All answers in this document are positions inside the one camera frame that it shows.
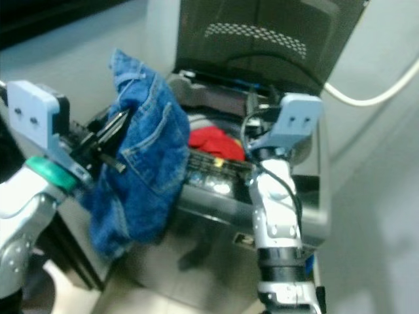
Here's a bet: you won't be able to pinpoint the blue denim jeans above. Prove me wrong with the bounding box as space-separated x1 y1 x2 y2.
82 49 194 264

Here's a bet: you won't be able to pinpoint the dark washing machine lid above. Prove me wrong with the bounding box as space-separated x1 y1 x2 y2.
173 0 367 96

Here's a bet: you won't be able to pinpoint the silver top-loading washing machine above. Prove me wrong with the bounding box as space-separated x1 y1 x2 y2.
92 69 332 313

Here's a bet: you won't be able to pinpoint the red garment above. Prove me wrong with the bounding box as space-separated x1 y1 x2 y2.
188 126 246 162

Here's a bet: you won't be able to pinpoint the washer control panel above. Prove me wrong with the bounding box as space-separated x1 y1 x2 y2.
183 154 256 198

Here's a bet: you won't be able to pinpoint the dark cabinet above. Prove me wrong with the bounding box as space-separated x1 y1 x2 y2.
0 0 135 50

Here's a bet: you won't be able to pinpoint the light blue right wrist camera mount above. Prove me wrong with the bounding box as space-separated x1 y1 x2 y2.
259 93 325 155

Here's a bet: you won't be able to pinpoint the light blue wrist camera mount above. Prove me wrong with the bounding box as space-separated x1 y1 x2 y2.
5 80 96 188
259 93 325 155

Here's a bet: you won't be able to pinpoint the light blue left wrist camera mount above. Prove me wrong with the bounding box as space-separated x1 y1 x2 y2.
5 80 96 188

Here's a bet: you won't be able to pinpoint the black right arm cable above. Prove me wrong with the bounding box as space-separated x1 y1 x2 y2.
241 108 304 231

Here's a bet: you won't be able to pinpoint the white hose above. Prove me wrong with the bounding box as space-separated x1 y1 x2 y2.
324 56 419 108

